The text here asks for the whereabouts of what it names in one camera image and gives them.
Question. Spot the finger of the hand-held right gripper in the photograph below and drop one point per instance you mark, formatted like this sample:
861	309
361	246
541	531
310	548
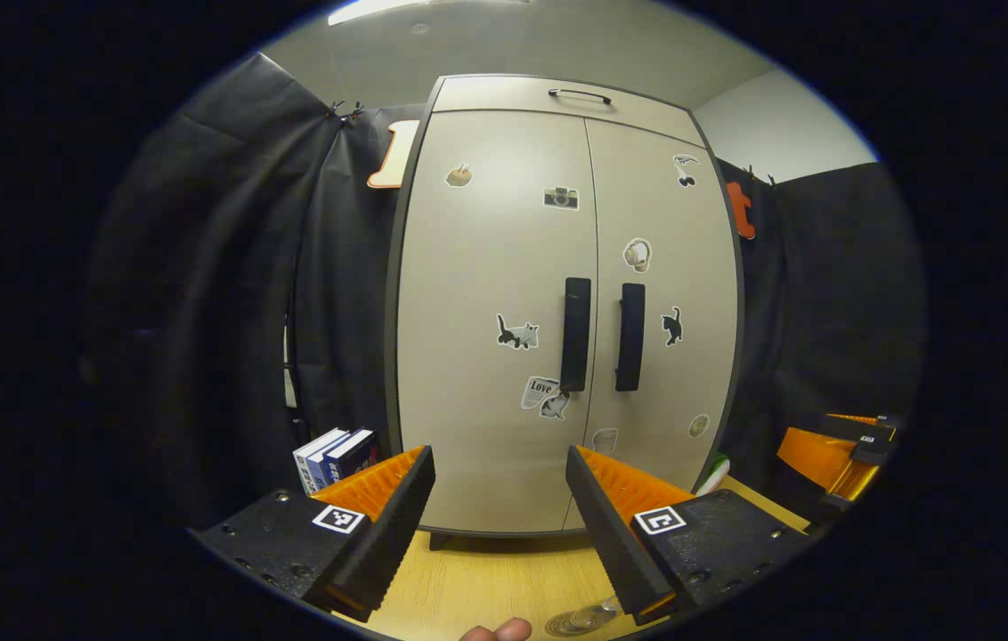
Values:
873	425
816	458

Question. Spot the white cabinet dark frame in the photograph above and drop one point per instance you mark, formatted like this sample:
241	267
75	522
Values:
392	338

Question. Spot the ceiling light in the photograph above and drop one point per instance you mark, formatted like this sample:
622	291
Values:
388	9

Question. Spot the cabinet door with headphones sticker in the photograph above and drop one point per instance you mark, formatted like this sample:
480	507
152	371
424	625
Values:
691	374

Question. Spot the green white striped object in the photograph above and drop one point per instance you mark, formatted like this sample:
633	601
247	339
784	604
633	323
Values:
713	474

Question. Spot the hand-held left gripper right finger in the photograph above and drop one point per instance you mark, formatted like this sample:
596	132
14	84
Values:
615	534

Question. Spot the dark blue book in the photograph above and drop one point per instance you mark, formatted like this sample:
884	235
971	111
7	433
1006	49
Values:
353	454

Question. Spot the white cabinet drawer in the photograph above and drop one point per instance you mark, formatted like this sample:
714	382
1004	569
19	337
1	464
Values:
504	96

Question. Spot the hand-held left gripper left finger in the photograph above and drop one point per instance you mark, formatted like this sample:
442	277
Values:
384	534

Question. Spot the cabinet door with camera sticker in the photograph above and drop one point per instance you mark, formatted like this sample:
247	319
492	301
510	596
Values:
477	267

